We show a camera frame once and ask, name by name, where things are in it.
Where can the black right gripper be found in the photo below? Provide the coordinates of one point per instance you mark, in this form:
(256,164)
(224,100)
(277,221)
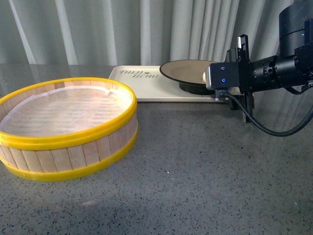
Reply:
(240,55)

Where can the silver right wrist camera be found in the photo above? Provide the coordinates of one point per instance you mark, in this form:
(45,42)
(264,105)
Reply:
(222,75)

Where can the beige black-rimmed plate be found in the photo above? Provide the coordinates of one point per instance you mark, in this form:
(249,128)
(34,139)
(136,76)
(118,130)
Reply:
(188,73)

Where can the grey pleated curtain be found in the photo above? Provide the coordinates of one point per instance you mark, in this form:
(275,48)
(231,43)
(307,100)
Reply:
(134,32)

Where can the white bear-print serving tray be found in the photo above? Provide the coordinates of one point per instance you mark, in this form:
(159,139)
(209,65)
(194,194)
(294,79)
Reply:
(149,85)

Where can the white steamed bun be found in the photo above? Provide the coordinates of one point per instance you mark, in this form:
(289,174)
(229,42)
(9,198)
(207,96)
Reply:
(204,77)

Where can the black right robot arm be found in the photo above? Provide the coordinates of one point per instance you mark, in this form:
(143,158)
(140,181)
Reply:
(291,69)

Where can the yellow-rimmed bamboo steamer basket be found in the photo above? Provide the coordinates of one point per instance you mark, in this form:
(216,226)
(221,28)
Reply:
(70,156)

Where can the white steamer cloth liner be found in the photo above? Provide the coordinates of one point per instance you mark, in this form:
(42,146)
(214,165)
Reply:
(65,111)

